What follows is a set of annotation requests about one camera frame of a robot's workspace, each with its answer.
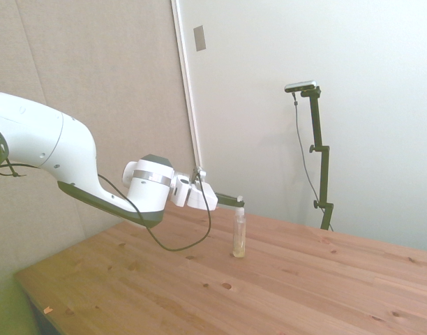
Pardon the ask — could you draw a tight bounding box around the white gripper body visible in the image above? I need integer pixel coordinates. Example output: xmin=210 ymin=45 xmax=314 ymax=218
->
xmin=170 ymin=173 xmax=219 ymax=211

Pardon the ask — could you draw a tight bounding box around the clear lemongrass hand soap bottle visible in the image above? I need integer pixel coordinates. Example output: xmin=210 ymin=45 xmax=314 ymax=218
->
xmin=232 ymin=205 xmax=248 ymax=260

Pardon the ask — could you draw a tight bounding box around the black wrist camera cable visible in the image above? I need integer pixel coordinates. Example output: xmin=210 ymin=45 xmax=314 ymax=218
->
xmin=96 ymin=170 xmax=213 ymax=252

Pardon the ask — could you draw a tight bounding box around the black camera stand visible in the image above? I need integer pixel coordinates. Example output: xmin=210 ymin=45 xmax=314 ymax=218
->
xmin=299 ymin=87 xmax=335 ymax=232

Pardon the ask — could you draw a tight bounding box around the white vertical wall trim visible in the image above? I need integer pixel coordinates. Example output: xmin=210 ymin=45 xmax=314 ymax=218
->
xmin=170 ymin=0 xmax=204 ymax=169

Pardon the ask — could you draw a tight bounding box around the grey exterior camera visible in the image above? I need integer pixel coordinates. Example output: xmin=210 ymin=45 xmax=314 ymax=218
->
xmin=284 ymin=80 xmax=318 ymax=94

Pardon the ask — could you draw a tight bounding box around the grey wall plate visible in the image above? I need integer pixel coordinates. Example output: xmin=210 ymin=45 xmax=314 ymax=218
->
xmin=193 ymin=24 xmax=207 ymax=53

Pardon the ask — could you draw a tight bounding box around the black cable at arm base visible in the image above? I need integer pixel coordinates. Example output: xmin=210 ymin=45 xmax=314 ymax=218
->
xmin=0 ymin=157 xmax=40 ymax=178

